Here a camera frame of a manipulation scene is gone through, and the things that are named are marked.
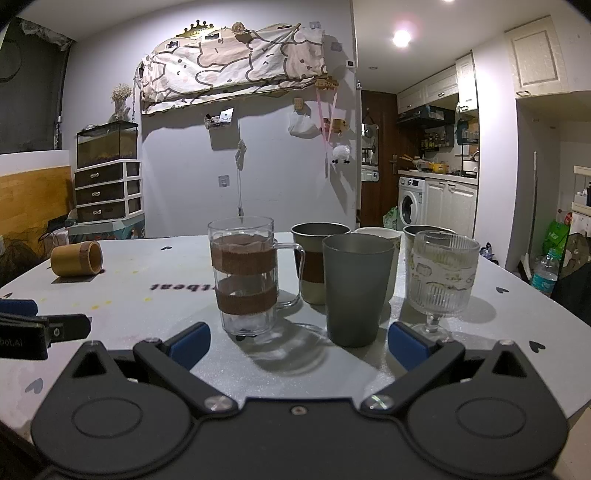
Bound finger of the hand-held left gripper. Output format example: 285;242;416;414
0;299;39;317
0;312;91;344

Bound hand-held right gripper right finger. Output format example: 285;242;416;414
361;322;533;413

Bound glass fish tank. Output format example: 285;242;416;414
76;121;140;169

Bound ribbed glass goblet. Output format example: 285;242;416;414
406;230;481;336

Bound printed blanket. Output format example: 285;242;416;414
137;22;327;114

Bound white kitchen wall cabinets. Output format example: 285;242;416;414
396;51;478;115

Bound grey tumbler cup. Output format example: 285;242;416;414
322;234;396;348

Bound glass mug with brown bands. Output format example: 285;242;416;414
207;217;306;338

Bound gold crown decoration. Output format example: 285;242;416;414
175;19;222;40

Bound dried flower bouquet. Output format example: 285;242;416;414
110;83;133;123

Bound dark wooden door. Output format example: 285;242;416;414
361;89;399;227

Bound white drawer unit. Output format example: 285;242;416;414
73;160;143;225

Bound large green bag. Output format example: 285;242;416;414
547;220;572;260

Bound white washing machine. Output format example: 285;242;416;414
397;176;427;230

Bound bamboo cup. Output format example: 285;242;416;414
50;240;103;278

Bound metal cup with brown band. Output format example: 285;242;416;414
290;222;352;306

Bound white hanging bag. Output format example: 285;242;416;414
288;113;320;137

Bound wooden board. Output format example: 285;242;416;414
0;165;75;243

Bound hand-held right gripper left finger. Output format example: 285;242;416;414
68;322;241;415

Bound plain metal cup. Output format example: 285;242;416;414
403;224;456;273

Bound white kitchen base cabinet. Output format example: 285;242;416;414
424;177;479;239

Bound clear water bottle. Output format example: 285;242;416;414
530;248;560;299

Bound white cup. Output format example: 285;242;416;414
354;226;402;302

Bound tall white wall cabinet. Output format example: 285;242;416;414
505;15;570;96

